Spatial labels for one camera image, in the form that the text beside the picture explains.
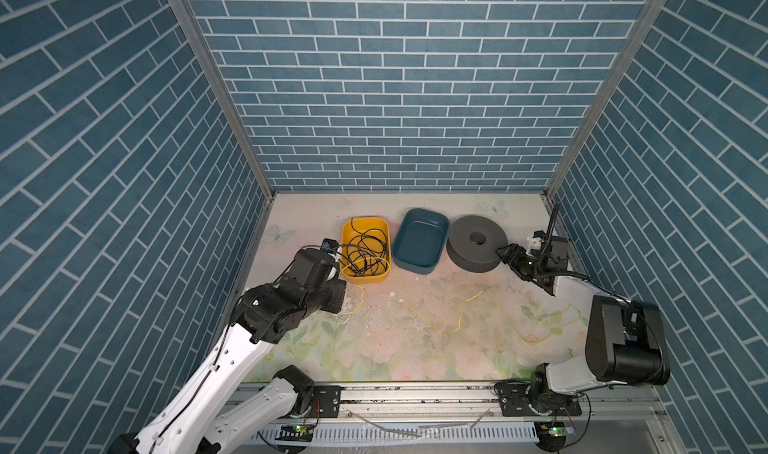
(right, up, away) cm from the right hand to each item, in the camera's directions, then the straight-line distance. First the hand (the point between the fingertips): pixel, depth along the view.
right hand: (501, 251), depth 93 cm
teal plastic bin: (-25, +3, +12) cm, 28 cm away
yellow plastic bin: (-46, +9, +13) cm, 48 cm away
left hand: (-46, -6, -23) cm, 52 cm away
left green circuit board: (-58, -42, -21) cm, 75 cm away
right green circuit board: (+6, -41, -23) cm, 47 cm away
